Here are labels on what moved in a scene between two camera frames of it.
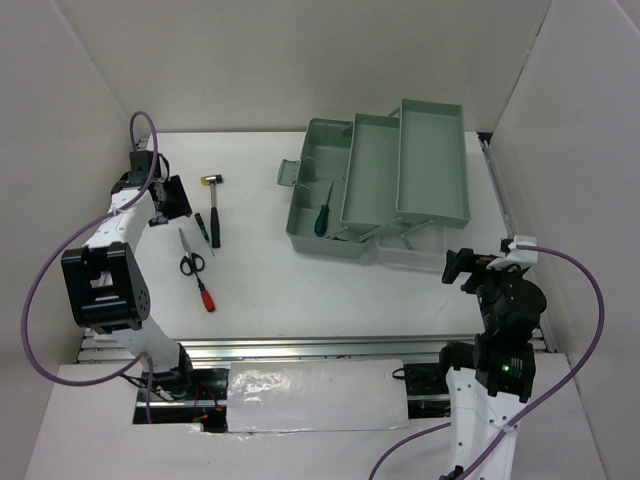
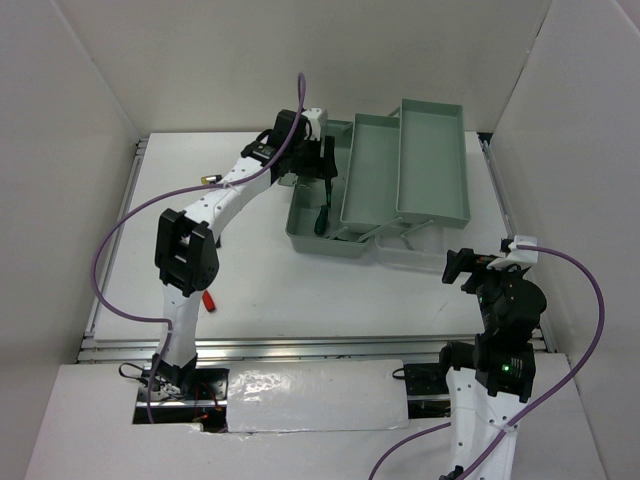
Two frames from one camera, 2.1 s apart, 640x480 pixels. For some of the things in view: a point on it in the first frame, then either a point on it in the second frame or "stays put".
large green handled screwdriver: [321, 221] stays put
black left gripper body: [160, 217] to [307, 161]
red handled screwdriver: [207, 299] stays put
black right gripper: [468, 260] stays put
